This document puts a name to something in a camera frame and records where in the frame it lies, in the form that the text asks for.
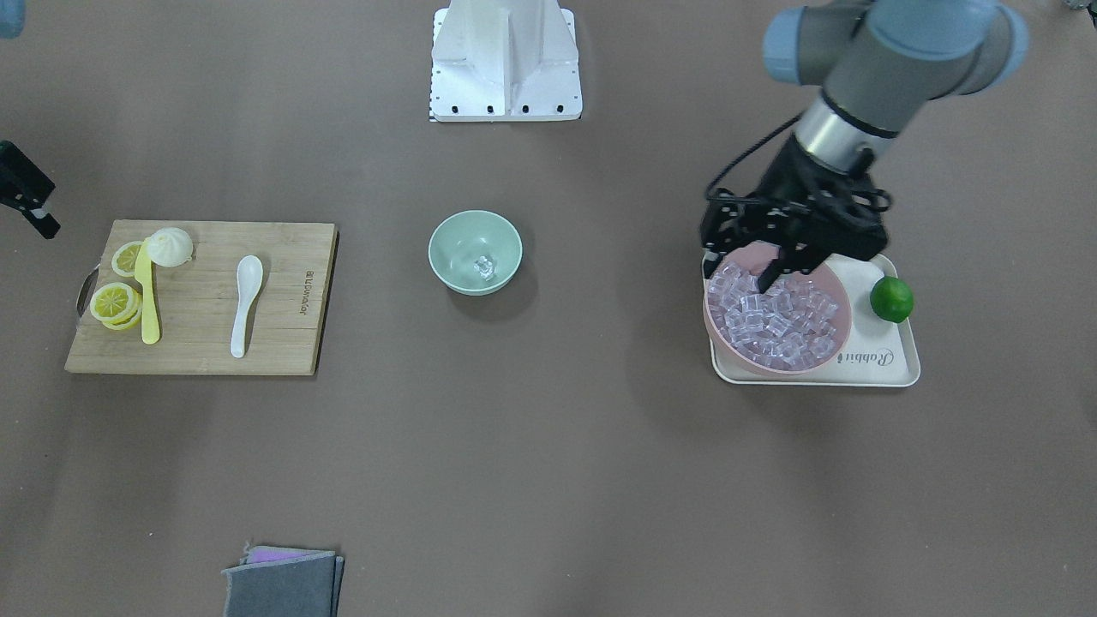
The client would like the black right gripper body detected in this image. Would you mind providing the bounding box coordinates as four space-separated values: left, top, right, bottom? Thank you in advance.
1 141 56 215

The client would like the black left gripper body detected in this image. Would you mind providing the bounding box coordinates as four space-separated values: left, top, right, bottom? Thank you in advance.
698 133 892 267

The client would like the clear ice cube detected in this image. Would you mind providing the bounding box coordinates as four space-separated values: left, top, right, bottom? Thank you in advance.
473 255 496 282

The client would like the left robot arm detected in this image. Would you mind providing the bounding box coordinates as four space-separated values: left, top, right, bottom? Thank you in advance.
698 1 1030 291

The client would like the pink bowl of ice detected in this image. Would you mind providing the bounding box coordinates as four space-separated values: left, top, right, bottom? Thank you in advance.
702 243 853 381

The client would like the white ceramic spoon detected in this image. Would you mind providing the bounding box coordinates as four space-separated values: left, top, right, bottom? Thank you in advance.
230 255 264 358

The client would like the light green bowl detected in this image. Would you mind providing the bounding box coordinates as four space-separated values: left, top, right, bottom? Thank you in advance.
428 210 525 298

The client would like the lemon slice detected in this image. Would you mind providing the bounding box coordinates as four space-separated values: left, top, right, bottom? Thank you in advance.
111 242 144 279
87 282 142 330

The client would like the yellow plastic knife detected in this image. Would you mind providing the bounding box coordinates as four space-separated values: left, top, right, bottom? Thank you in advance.
134 237 161 346

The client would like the green lime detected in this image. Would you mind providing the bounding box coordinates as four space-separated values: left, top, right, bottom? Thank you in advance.
869 276 915 324

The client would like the cream plastic tray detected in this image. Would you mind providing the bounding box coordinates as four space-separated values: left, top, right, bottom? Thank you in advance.
702 255 921 388

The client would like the folded grey purple cloth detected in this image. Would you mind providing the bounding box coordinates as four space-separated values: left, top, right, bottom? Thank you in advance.
222 545 344 616

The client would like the white pillar mount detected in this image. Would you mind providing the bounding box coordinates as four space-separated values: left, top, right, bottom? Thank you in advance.
429 1 584 123

